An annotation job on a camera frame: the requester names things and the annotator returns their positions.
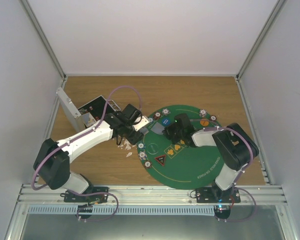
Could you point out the red 100 chip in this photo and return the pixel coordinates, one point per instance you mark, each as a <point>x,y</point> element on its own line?
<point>212,117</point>
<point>147,164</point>
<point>157,115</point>

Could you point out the silver aluminium poker case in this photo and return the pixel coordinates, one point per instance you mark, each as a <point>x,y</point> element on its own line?
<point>81,117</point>

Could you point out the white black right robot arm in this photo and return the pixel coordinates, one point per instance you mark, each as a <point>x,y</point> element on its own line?
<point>236,148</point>

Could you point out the grey slotted cable duct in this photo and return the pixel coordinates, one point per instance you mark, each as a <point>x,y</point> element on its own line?
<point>123,210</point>

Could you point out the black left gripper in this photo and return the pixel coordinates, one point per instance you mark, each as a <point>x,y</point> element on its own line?
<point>134,140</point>

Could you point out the round green poker mat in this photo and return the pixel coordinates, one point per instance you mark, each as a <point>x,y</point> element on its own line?
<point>186,168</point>

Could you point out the black red triangular all-in button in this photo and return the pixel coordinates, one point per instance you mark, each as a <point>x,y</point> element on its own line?
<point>161,159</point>

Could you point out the blue orange 10 chip stack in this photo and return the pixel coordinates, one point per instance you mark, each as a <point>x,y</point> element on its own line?
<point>165,111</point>

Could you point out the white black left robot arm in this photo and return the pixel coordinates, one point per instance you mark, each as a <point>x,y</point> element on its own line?
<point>54,158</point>

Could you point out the orange big blind button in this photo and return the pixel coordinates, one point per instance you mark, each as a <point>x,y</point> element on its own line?
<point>204,122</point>

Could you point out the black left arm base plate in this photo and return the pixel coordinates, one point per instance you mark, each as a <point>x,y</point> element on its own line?
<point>95,195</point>

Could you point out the blue small blind button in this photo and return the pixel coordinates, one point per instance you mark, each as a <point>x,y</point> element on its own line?
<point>165,121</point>

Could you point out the blue playing card deck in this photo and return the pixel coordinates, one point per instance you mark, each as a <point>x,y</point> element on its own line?
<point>144,130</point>

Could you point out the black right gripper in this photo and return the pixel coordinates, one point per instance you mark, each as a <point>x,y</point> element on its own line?
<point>167,132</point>

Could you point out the clear round dealer button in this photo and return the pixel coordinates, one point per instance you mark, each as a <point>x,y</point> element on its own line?
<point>152,149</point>

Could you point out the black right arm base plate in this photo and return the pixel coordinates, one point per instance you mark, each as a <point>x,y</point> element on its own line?
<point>217,196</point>

